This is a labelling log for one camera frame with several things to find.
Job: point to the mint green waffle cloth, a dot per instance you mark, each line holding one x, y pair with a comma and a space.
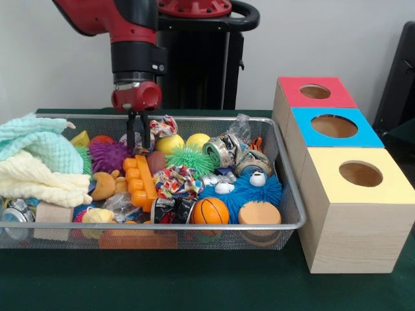
39, 142

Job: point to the shallow clear mesh bin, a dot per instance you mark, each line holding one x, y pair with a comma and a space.
227, 241

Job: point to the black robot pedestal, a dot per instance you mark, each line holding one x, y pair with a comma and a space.
210, 64

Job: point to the black chair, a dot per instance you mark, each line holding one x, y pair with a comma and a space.
398, 81

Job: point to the blue fuzzy monster toy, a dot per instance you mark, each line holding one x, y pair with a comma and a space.
259, 194

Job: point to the orange toy basketball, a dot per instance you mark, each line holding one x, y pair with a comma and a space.
209, 211

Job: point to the green spiky ball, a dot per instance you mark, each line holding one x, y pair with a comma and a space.
189, 160

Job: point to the orange plastic building block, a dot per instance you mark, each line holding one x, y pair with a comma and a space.
142, 184

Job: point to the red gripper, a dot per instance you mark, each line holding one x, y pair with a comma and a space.
136, 97

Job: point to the brown plush bear toy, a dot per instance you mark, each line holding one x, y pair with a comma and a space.
103, 186

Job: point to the tan round foam disc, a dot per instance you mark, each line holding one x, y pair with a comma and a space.
259, 212

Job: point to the wooden box with three holes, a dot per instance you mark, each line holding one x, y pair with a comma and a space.
356, 239

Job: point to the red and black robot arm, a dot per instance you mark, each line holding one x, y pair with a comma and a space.
129, 19

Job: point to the purple spiky ball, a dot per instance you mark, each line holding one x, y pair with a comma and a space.
107, 157

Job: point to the dark green table cloth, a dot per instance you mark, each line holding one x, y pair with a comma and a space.
194, 285
403, 139

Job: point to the cream waffle cloth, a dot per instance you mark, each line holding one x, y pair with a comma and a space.
39, 184

